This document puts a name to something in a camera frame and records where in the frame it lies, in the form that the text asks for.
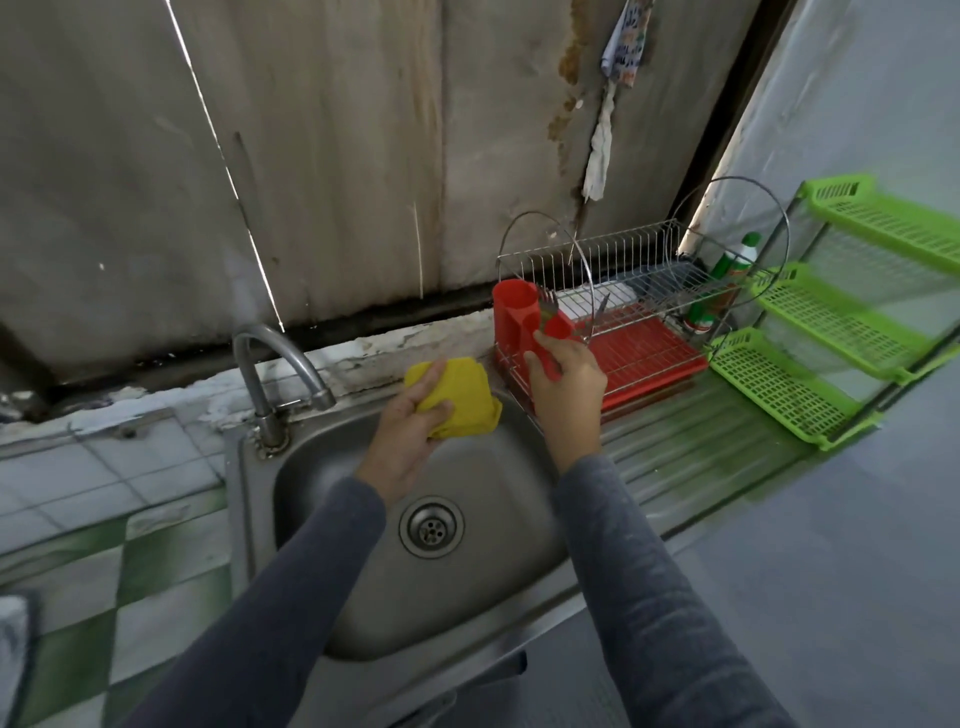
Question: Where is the metal faucet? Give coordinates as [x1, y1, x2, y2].
[232, 325, 338, 456]

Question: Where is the green dish soap bottle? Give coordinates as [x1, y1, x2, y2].
[682, 232, 764, 339]

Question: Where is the green plastic shelf rack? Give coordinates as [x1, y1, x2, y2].
[705, 174, 960, 452]

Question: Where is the metal wire dish rack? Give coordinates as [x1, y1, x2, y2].
[495, 177, 792, 414]

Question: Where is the stainless steel sink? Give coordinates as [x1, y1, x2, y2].
[225, 360, 842, 728]

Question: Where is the person's right forearm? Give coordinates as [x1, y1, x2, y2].
[555, 454, 797, 728]

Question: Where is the red plastic cup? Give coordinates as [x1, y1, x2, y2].
[532, 307, 579, 344]
[492, 277, 542, 365]

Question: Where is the white hanging cloth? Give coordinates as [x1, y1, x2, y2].
[582, 0, 656, 204]

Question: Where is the person's left hand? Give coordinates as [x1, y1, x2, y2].
[355, 357, 455, 504]

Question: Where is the person's right hand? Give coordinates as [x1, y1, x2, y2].
[525, 327, 609, 476]

